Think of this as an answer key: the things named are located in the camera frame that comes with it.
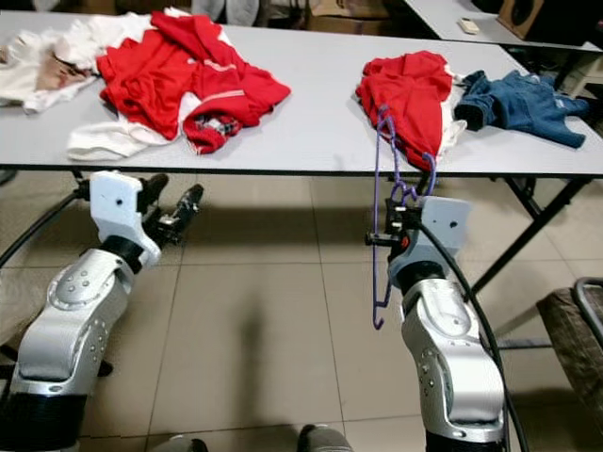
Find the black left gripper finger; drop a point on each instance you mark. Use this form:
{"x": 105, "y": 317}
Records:
{"x": 193, "y": 202}

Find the purple plastic hanger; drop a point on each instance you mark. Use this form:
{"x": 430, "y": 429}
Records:
{"x": 377, "y": 226}

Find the red garment white stripes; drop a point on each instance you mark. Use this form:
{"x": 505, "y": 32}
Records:
{"x": 240, "y": 89}

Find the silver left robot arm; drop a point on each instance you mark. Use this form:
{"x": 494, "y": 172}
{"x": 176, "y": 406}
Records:
{"x": 71, "y": 330}

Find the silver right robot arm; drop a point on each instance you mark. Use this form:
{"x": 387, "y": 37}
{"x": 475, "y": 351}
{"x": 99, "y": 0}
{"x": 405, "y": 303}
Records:
{"x": 452, "y": 367}

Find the white cloth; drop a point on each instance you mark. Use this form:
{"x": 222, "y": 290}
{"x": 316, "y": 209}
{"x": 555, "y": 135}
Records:
{"x": 454, "y": 132}

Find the plain red garment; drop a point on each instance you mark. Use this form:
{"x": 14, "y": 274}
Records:
{"x": 410, "y": 94}
{"x": 141, "y": 89}

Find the grey table black legs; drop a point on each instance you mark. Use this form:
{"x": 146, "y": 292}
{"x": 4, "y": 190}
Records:
{"x": 320, "y": 127}

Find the blue denim garment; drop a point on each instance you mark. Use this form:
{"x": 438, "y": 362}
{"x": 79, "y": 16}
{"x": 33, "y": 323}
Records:
{"x": 528, "y": 105}

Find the grey oval cushion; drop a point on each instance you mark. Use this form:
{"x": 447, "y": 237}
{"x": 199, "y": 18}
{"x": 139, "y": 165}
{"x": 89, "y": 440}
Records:
{"x": 209, "y": 9}
{"x": 242, "y": 9}

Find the cream garment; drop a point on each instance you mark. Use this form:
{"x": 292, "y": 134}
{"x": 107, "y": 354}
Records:
{"x": 28, "y": 80}

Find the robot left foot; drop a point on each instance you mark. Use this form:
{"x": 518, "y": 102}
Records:
{"x": 179, "y": 444}

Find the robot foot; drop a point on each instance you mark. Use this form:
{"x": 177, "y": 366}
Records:
{"x": 179, "y": 444}
{"x": 325, "y": 441}

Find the white remote control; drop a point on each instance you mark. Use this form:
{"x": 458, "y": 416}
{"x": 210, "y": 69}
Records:
{"x": 469, "y": 26}

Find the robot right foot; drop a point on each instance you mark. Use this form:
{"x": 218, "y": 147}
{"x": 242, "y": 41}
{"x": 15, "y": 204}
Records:
{"x": 325, "y": 441}

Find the white table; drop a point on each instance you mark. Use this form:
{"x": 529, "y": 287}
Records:
{"x": 433, "y": 14}

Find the cardboard box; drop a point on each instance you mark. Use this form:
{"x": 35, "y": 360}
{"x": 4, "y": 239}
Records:
{"x": 344, "y": 8}

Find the wooden speaker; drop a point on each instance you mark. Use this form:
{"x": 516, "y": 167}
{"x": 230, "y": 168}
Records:
{"x": 521, "y": 17}

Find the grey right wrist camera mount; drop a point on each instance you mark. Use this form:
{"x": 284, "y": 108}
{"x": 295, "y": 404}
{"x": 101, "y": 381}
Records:
{"x": 448, "y": 226}

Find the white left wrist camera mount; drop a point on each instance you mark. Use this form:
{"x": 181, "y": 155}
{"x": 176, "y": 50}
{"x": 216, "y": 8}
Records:
{"x": 118, "y": 212}

